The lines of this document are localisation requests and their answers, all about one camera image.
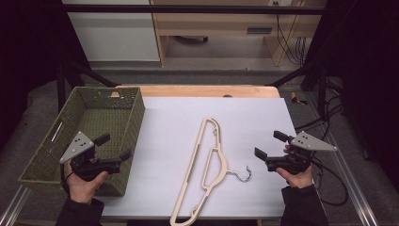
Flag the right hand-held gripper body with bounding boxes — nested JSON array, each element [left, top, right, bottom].
[[265, 130, 339, 176]]

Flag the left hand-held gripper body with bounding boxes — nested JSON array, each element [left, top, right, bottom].
[[59, 130, 122, 183]]

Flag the green woven basket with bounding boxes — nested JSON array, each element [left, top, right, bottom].
[[17, 86, 146, 198]]

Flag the beige plastic clothes hanger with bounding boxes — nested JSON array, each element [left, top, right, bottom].
[[169, 117, 253, 226]]

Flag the person's right hand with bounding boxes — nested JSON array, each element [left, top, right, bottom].
[[276, 144, 315, 189]]

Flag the person's left hand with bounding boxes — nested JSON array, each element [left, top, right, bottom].
[[64, 170, 109, 205]]

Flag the yellow and black tool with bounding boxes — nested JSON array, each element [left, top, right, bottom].
[[290, 91, 309, 106]]

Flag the white paper sheet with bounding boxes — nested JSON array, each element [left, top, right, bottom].
[[99, 96, 314, 219]]

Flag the black metal stand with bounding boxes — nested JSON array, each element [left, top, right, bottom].
[[266, 62, 328, 119], [56, 59, 119, 112]]

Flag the wooden table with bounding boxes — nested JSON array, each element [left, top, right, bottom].
[[116, 85, 280, 99]]

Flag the white cabinet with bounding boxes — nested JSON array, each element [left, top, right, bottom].
[[61, 0, 161, 63]]

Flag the light wooden desk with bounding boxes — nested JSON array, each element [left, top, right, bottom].
[[150, 0, 327, 68]]

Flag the black horizontal metal bar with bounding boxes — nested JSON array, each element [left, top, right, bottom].
[[62, 4, 326, 16]]

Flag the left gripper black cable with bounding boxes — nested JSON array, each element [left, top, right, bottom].
[[60, 162, 75, 193]]

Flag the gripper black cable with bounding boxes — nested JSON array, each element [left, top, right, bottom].
[[60, 162, 75, 193], [311, 155, 350, 207]]

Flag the black floor cables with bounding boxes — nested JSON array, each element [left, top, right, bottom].
[[295, 93, 345, 133]]

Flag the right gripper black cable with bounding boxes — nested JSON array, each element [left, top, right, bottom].
[[311, 155, 350, 207]]

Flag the aluminium rail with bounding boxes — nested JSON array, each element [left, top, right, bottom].
[[305, 93, 379, 226], [0, 185, 32, 226]]

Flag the hanging black cables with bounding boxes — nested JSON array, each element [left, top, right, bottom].
[[275, 1, 308, 67]]

